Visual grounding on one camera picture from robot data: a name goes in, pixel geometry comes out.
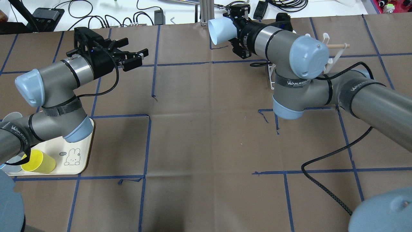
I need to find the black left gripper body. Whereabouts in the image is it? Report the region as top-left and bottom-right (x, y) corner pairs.
(66, 27), (117, 79)

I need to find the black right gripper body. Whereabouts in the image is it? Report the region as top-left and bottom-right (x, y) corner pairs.
(230, 18), (273, 59)

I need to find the light blue plastic cup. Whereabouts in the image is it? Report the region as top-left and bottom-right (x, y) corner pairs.
(208, 17), (237, 45)

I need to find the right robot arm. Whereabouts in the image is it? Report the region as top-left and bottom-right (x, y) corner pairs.
(95, 24), (367, 232)

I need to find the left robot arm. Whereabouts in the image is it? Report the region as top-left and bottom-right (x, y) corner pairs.
(0, 27), (149, 166)

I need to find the yellow plastic cup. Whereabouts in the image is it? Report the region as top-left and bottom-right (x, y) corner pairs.
(21, 149), (56, 173)

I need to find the black power adapter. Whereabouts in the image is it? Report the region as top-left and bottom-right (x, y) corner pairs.
(154, 9), (166, 25)

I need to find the cream bunny tray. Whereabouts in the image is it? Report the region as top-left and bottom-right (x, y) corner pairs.
(5, 118), (96, 176)

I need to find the white wire cup rack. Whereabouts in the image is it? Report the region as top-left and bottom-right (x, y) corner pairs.
(267, 33), (351, 90)

